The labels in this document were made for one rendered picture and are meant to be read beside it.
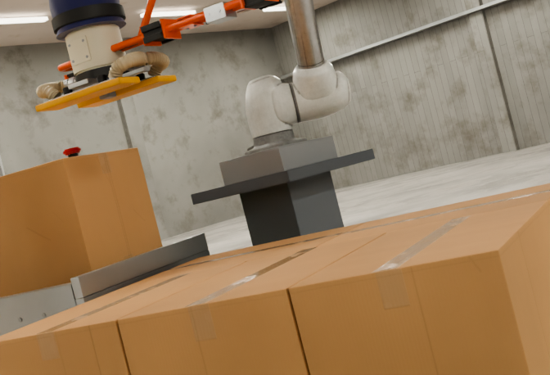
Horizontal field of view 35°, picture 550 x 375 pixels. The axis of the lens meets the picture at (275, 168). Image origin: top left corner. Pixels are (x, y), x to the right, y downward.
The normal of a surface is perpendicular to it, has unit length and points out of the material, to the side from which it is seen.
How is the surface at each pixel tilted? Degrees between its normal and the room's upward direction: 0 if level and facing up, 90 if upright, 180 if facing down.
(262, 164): 90
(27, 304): 90
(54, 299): 90
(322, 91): 112
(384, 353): 90
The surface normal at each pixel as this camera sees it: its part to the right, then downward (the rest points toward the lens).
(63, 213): -0.41, 0.10
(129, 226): 0.88, -0.22
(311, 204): 0.71, -0.18
